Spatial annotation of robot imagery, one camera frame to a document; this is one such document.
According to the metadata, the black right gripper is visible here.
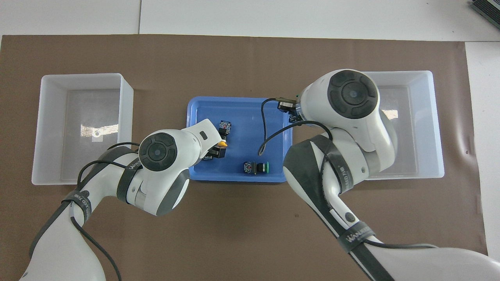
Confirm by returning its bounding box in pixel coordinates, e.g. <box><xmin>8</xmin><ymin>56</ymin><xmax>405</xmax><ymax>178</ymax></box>
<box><xmin>277</xmin><ymin>98</ymin><xmax>303</xmax><ymax>124</ymax></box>

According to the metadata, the green push button switch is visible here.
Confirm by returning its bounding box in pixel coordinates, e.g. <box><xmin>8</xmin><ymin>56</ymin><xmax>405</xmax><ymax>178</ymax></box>
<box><xmin>243</xmin><ymin>161</ymin><xmax>271</xmax><ymax>175</ymax></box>

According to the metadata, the blue plastic tray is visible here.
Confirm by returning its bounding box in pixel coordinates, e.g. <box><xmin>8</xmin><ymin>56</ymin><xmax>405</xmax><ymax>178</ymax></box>
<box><xmin>187</xmin><ymin>96</ymin><xmax>293</xmax><ymax>183</ymax></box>

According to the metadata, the brown paper table mat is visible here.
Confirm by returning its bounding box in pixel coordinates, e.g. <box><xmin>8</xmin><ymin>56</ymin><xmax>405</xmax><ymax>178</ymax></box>
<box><xmin>0</xmin><ymin>34</ymin><xmax>491</xmax><ymax>281</ymax></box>

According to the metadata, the translucent white plastic box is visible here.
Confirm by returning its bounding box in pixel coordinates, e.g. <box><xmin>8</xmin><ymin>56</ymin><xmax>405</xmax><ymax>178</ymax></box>
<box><xmin>359</xmin><ymin>70</ymin><xmax>445</xmax><ymax>180</ymax></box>
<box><xmin>31</xmin><ymin>73</ymin><xmax>134</xmax><ymax>185</ymax></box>

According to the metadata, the grey ribbed metal device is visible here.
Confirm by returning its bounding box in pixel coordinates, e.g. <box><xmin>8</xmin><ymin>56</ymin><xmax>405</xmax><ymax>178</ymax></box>
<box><xmin>469</xmin><ymin>0</ymin><xmax>500</xmax><ymax>25</ymax></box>

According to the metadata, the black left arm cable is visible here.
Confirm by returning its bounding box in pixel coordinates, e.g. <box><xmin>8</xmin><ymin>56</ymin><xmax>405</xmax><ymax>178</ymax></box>
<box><xmin>29</xmin><ymin>141</ymin><xmax>142</xmax><ymax>281</ymax></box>

